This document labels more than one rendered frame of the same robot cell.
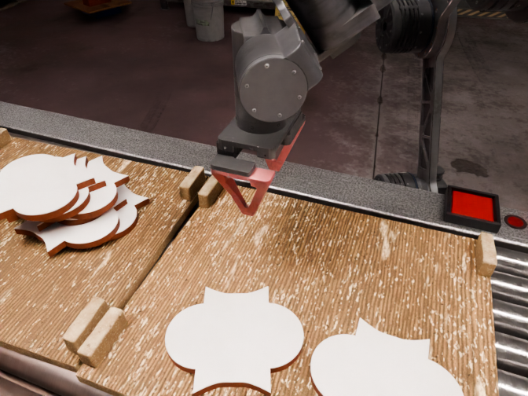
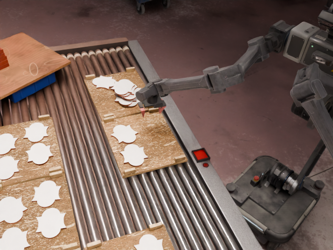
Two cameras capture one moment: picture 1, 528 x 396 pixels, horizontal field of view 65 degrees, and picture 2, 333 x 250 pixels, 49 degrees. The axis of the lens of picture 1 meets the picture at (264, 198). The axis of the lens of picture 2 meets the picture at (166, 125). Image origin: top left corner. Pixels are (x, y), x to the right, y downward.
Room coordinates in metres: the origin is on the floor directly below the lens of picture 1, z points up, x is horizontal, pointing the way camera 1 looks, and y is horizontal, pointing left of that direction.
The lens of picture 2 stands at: (-0.57, -1.10, 2.35)
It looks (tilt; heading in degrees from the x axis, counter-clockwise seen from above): 43 degrees down; 45
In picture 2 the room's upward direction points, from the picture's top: 5 degrees clockwise
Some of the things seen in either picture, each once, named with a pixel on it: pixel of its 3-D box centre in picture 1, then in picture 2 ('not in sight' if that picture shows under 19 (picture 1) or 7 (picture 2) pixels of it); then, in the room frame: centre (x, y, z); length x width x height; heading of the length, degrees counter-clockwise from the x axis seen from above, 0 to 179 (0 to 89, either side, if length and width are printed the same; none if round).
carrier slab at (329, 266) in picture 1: (310, 302); (142, 141); (0.31, -0.06, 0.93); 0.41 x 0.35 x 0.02; 70
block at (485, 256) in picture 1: (485, 254); (180, 158); (0.37, -0.29, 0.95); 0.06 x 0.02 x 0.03; 160
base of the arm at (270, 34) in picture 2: not in sight; (271, 41); (0.91, -0.30, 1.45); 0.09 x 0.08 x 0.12; 96
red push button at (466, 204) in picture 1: (471, 208); (200, 155); (0.49, -0.32, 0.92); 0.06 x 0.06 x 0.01; 70
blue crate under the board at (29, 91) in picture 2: not in sight; (20, 75); (0.04, 0.81, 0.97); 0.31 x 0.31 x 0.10; 9
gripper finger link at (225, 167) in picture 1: (251, 176); (145, 109); (0.38, 0.01, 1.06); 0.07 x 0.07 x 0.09; 70
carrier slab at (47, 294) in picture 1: (34, 221); (120, 93); (0.45, 0.34, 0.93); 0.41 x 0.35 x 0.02; 72
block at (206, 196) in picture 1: (210, 189); (153, 110); (0.50, 0.08, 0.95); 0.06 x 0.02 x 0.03; 160
